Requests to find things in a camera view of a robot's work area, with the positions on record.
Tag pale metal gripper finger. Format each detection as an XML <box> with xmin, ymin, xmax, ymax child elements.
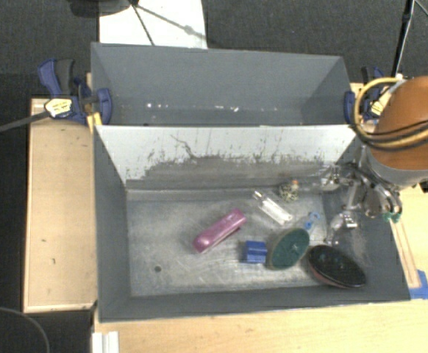
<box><xmin>320</xmin><ymin>168</ymin><xmax>343</xmax><ymax>193</ymax></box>
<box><xmin>324</xmin><ymin>211</ymin><xmax>359</xmax><ymax>246</ymax></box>

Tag pale wood board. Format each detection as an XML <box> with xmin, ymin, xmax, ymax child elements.
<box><xmin>22</xmin><ymin>98</ymin><xmax>99</xmax><ymax>314</ymax></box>

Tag grey metal bin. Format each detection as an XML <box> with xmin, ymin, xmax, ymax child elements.
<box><xmin>90</xmin><ymin>42</ymin><xmax>412</xmax><ymax>324</ymax></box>

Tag clear bottle with blue ring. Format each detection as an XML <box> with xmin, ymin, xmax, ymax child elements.
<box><xmin>303</xmin><ymin>211</ymin><xmax>322</xmax><ymax>235</ymax></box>

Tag clear glass bottle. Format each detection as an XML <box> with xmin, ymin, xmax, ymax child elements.
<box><xmin>252</xmin><ymin>190</ymin><xmax>294</xmax><ymax>226</ymax></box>

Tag green round disc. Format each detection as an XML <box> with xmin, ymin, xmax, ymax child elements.
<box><xmin>265</xmin><ymin>227</ymin><xmax>311</xmax><ymax>271</ymax></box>

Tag spotted toy animal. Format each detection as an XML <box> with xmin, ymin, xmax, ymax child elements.
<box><xmin>277</xmin><ymin>179</ymin><xmax>300</xmax><ymax>202</ymax></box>

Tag blue block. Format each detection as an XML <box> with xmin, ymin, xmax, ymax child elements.
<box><xmin>240</xmin><ymin>240</ymin><xmax>268</xmax><ymax>265</ymax></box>

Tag purple stapler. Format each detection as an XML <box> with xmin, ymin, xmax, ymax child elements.
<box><xmin>192</xmin><ymin>207</ymin><xmax>247</xmax><ymax>254</ymax></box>

